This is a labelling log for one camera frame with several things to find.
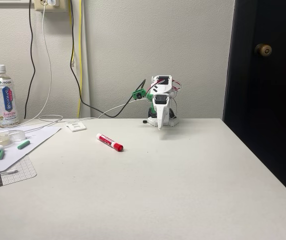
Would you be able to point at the red Expo marker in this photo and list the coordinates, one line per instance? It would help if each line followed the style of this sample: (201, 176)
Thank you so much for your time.
(109, 143)

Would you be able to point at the white paper sheet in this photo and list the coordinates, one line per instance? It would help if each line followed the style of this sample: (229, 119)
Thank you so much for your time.
(36, 136)

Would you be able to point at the jasmine tea bottle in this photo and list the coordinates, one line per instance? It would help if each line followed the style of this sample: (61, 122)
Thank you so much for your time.
(6, 100)

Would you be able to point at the beige wall outlet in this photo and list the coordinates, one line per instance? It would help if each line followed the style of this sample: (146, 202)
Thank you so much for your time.
(40, 7)

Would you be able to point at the clear petri dish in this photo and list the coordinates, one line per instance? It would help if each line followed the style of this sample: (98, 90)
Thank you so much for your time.
(0, 137)

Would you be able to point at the green marker cap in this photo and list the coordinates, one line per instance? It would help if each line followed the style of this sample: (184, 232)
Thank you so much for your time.
(1, 155)
(23, 144)

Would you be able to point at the black door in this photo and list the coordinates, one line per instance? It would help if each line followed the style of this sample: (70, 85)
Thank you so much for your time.
(265, 112)

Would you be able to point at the white cotton swab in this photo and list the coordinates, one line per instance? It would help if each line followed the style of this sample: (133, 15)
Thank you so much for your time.
(3, 173)

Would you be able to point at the grid pattern mat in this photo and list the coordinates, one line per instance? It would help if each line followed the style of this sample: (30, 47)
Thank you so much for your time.
(20, 172)

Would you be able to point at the white charger plug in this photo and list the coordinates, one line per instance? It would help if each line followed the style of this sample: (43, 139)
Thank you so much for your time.
(53, 2)

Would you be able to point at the white square wall plate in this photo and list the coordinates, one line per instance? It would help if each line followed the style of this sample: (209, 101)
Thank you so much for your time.
(76, 126)

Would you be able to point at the brass door knob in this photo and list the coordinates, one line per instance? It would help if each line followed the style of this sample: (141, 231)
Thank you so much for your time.
(263, 49)

